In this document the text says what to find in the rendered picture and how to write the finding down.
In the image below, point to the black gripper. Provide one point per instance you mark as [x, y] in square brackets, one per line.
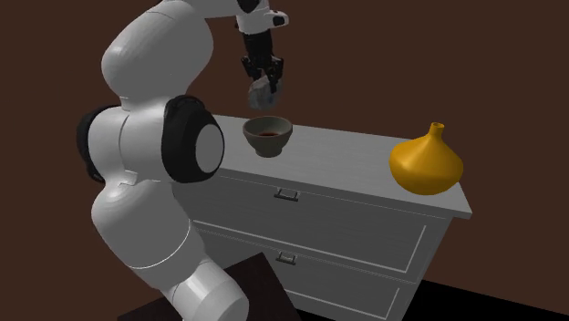
[258, 46]

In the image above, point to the grey rock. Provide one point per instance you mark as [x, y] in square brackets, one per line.
[262, 94]

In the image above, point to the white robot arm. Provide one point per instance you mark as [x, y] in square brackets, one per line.
[151, 146]

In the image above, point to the grey bowl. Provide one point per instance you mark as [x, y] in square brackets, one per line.
[267, 138]

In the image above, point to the grey chest of drawers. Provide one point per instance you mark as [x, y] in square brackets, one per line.
[346, 231]

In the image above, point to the yellow gourd-shaped vase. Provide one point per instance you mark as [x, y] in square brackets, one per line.
[426, 165]

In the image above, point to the dark robot stand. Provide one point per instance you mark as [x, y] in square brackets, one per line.
[262, 289]

